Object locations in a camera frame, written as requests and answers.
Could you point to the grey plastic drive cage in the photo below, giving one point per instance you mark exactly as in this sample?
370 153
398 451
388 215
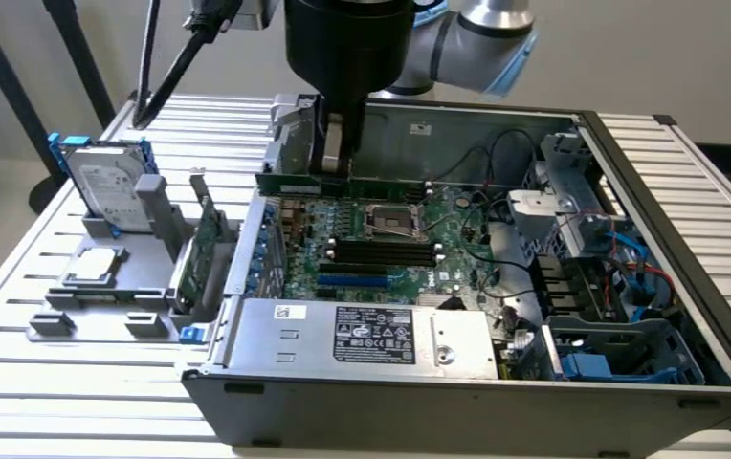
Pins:
627 349

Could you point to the green motherboard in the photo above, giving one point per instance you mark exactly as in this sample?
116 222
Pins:
455 248

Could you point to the black RAM slot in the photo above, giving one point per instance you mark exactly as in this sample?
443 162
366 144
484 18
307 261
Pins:
384 255
384 248
384 242
384 261

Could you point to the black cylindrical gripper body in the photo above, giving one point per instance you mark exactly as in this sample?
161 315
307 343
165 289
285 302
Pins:
347 43

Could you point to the silver CPU chip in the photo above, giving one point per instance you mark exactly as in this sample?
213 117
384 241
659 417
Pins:
95 265

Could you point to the black heatsink shroud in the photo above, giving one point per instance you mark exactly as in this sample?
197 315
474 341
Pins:
560 284

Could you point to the blue case latch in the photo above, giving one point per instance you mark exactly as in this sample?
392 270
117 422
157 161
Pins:
192 334

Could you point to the CPU socket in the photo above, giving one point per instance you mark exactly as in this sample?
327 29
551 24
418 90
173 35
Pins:
394 219

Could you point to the black expansion slot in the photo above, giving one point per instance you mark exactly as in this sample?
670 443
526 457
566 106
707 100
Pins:
354 269

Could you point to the black open PC case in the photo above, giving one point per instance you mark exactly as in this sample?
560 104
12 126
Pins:
404 416

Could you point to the hard disk with blue bracket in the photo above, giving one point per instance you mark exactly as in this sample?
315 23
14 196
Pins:
108 184

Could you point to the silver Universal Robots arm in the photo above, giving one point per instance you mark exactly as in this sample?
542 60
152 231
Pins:
480 43

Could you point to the grey parts rack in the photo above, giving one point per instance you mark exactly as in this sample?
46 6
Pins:
104 311

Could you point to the silver power supply unit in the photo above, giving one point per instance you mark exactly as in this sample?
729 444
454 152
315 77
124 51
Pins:
315 337

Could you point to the metal disk bay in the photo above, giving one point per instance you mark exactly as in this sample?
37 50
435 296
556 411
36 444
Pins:
574 191

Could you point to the blue expansion slot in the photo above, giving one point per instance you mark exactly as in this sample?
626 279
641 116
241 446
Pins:
354 280

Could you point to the green graphics card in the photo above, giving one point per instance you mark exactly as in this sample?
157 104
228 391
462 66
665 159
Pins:
203 248

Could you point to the green RAM stick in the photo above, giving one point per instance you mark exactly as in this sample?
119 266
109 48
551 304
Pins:
289 183

